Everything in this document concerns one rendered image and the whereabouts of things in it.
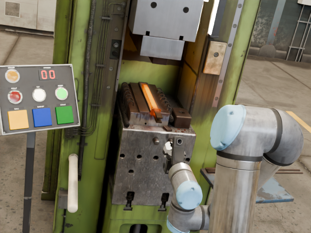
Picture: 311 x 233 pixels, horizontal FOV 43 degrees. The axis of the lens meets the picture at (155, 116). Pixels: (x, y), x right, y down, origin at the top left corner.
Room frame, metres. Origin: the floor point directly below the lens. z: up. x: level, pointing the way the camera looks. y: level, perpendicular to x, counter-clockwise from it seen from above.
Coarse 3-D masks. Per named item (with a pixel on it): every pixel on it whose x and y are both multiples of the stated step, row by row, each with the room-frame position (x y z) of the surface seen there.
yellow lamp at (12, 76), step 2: (8, 72) 1.49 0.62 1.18; (10, 72) 1.50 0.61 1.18; (12, 72) 1.50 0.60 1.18; (14, 72) 1.51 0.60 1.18; (8, 74) 1.49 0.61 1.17; (10, 74) 1.49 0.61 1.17; (12, 74) 1.50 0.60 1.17; (14, 74) 1.50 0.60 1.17; (16, 74) 1.51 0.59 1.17; (8, 76) 1.49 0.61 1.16; (10, 76) 1.49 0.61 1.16; (12, 76) 1.50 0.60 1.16; (14, 76) 1.50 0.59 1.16; (16, 76) 1.51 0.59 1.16; (8, 78) 1.48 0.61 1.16; (10, 78) 1.49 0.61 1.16; (12, 78) 1.49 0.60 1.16; (14, 78) 1.50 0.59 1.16; (16, 78) 1.50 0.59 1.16; (10, 80) 1.48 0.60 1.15; (12, 80) 1.49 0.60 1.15; (14, 80) 1.49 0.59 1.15
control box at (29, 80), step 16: (64, 64) 1.67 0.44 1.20; (0, 80) 1.46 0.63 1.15; (16, 80) 1.50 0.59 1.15; (32, 80) 1.54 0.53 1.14; (48, 80) 1.58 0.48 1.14; (64, 80) 1.63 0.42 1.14; (0, 96) 1.43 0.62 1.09; (32, 96) 1.51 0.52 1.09; (48, 96) 1.55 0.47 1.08; (0, 112) 1.40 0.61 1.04; (0, 128) 1.38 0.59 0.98; (32, 128) 1.45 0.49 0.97; (48, 128) 1.49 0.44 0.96
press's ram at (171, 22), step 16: (144, 0) 1.78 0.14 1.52; (160, 0) 1.80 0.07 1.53; (176, 0) 1.82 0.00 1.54; (192, 0) 1.84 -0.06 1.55; (128, 16) 1.97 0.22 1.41; (144, 16) 1.79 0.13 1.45; (160, 16) 1.81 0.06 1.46; (176, 16) 1.82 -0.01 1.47; (192, 16) 1.84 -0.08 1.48; (144, 32) 1.79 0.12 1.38; (160, 32) 1.81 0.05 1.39; (176, 32) 1.83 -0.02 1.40; (192, 32) 1.85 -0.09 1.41
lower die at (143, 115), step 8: (136, 88) 2.12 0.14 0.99; (152, 88) 2.17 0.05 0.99; (128, 96) 2.00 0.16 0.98; (136, 96) 2.00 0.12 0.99; (144, 96) 2.00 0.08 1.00; (160, 96) 2.06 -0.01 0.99; (128, 104) 1.88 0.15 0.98; (136, 104) 1.90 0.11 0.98; (144, 104) 1.90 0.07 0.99; (160, 104) 1.94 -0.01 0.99; (128, 112) 1.84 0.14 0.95; (136, 112) 1.80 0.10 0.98; (144, 112) 1.81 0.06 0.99; (168, 112) 1.85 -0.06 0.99; (136, 120) 1.80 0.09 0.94; (144, 120) 1.81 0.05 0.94; (152, 120) 1.82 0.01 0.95
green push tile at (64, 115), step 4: (56, 108) 1.54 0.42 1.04; (60, 108) 1.55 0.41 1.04; (64, 108) 1.56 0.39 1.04; (68, 108) 1.58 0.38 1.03; (56, 112) 1.54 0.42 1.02; (60, 112) 1.54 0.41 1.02; (64, 112) 1.56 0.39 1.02; (68, 112) 1.57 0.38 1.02; (72, 112) 1.58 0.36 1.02; (56, 116) 1.53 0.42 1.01; (60, 116) 1.54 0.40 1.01; (64, 116) 1.55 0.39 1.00; (68, 116) 1.56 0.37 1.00; (72, 116) 1.57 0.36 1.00; (56, 120) 1.53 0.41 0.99; (60, 120) 1.53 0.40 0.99; (64, 120) 1.54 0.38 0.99; (68, 120) 1.55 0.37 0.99; (72, 120) 1.56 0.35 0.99
